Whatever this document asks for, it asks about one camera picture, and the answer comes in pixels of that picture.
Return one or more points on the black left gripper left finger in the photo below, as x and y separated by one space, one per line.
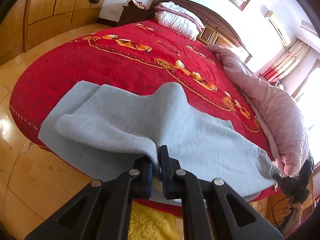
101 210

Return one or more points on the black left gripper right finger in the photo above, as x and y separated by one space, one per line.
211 209

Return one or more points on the grey pants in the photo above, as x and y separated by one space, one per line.
102 130

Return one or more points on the person's right hand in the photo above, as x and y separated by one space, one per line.
294 212

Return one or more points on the yellow fluffy garment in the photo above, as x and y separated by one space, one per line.
149 223

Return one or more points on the pink checked quilt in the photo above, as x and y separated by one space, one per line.
277 112

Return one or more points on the red and cream curtain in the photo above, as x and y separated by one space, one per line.
286 63

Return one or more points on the red floral bed blanket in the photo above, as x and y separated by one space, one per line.
139 58

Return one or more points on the dark wooden headboard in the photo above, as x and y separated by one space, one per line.
216 29

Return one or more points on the dark wooden nightstand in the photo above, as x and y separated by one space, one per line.
133 15

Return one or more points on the white pillow stack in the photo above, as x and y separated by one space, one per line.
178 19

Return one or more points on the cloth on nightstand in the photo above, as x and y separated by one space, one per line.
135 3

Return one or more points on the wooden wardrobe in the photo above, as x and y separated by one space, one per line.
31 22

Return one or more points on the white wall air conditioner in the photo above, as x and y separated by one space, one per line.
279 28

